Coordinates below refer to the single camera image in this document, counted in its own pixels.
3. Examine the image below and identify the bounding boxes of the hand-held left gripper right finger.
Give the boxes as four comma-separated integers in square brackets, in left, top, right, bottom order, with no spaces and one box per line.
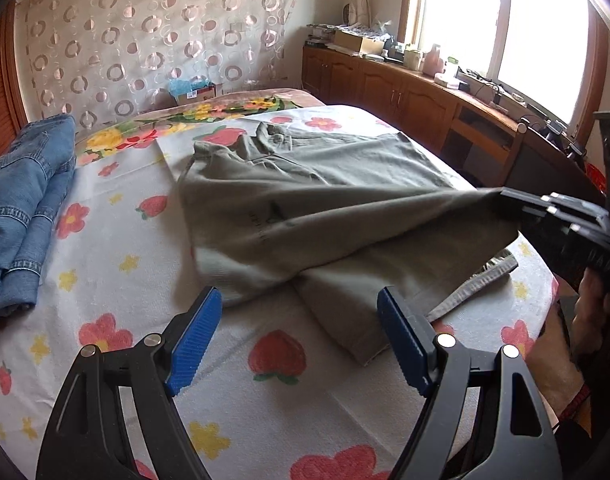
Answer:
[376,286,563,480]

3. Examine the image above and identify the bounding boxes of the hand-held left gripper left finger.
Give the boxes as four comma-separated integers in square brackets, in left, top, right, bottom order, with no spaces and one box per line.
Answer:
[35,286,223,480]

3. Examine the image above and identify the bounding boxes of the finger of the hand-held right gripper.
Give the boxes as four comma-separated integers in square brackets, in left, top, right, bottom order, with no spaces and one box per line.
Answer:
[519,205,610,250]
[500,186,610,222]

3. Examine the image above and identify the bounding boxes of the grey-green pants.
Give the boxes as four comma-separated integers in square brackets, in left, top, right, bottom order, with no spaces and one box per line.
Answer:
[177,122,522,367]

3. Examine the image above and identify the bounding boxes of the person's right hand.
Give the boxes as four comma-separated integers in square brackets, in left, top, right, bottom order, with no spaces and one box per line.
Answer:
[571,269,610,361]

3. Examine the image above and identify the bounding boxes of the white floral blanket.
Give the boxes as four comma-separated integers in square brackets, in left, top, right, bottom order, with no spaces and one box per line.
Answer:
[0,104,560,480]

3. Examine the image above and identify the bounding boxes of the white power strip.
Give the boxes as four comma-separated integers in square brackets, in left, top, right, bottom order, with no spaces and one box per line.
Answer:
[489,87,530,117]

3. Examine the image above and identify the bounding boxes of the white tissue box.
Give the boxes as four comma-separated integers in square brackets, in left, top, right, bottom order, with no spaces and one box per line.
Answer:
[433,56,470,90]

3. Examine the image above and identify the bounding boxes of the pink bottle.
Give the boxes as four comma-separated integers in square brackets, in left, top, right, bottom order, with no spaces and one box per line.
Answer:
[422,44,446,77]

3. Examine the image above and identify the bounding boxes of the white jar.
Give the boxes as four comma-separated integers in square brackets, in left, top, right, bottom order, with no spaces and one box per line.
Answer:
[404,45,426,72]

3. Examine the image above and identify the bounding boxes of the wooden cabinet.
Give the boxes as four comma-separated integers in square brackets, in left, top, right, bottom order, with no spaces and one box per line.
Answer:
[302,44,608,207]

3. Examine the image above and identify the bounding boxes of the blue denim jeans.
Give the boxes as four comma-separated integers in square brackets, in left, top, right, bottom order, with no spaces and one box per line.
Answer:
[0,114,78,345]

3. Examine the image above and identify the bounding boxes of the pink floral bedsheet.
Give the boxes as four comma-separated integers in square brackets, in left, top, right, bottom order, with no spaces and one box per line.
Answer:
[75,87,328,168]

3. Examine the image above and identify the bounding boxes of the small cardboard box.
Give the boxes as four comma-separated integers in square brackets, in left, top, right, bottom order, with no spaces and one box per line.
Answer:
[175,83,218,107]

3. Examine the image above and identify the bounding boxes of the open cardboard box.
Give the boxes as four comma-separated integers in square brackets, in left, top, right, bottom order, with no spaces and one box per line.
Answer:
[333,27,386,57]

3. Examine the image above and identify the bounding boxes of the stack of flat boxes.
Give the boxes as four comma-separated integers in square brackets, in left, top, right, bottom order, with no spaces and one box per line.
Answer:
[305,22,336,51]

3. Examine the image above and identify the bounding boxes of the circle-patterned sheer curtain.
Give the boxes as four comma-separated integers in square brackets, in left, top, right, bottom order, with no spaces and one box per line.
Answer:
[14,0,306,130]

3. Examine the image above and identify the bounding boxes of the wooden headboard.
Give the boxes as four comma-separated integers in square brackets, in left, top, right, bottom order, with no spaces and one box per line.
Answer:
[0,0,32,183]

